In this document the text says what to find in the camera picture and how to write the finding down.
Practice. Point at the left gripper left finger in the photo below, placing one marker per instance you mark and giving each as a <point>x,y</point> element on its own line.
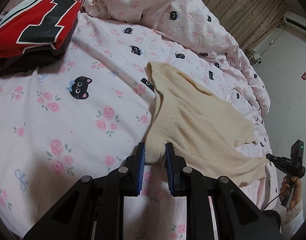
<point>135,174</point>

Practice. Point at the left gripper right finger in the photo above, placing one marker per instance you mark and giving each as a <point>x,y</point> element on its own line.
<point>174,165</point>

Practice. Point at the cream ribbed knit sweater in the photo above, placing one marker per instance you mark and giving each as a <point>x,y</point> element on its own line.
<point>202,128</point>

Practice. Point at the person's right hand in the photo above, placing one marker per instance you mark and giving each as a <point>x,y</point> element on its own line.
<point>286,189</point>

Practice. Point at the pink cat print bedsheet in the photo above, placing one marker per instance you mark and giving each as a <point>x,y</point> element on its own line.
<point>86,113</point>

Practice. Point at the white air conditioner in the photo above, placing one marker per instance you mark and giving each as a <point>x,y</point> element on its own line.
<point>296,22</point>

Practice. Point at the dark folded garment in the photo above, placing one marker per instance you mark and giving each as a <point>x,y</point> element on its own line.
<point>35,57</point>

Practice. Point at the beige curtain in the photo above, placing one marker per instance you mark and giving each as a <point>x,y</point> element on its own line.
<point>248,21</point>

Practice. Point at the pink cat print duvet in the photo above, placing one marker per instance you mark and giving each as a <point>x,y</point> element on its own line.
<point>191,24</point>

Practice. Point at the red number jersey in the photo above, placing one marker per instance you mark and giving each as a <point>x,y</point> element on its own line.
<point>37,24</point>

